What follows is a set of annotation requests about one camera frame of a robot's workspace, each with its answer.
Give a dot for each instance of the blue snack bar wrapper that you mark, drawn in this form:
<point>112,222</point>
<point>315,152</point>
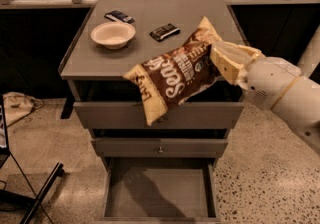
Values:
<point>119,16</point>

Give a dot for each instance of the grey drawer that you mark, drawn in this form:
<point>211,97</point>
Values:
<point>130,115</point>
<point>147,147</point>
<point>160,191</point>

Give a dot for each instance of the brown chip bag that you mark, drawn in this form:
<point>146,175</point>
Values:
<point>168,80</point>

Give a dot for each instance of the grey middle drawer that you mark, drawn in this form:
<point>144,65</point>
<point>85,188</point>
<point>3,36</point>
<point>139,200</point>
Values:
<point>147,147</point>

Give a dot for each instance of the beige cloth bag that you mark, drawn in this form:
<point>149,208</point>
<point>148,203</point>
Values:
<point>18,105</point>

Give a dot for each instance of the black snack bar wrapper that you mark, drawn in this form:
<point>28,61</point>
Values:
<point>164,32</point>

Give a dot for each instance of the grey bottom drawer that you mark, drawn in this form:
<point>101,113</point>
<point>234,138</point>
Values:
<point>160,191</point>

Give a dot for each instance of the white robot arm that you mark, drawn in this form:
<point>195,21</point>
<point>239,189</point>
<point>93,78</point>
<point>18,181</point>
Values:
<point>299,108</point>

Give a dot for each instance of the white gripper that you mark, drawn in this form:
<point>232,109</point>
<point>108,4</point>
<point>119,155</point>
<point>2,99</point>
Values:
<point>270,79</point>

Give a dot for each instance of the white bowl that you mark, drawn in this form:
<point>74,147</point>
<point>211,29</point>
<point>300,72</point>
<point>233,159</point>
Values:
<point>113,35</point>

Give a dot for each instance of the grey top drawer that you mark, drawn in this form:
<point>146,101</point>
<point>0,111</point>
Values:
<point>130,115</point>

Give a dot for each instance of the white diagonal post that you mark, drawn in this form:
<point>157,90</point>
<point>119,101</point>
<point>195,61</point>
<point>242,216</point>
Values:
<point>310,58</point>

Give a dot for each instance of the grey drawer cabinet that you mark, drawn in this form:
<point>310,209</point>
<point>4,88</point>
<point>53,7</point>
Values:
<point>95,73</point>

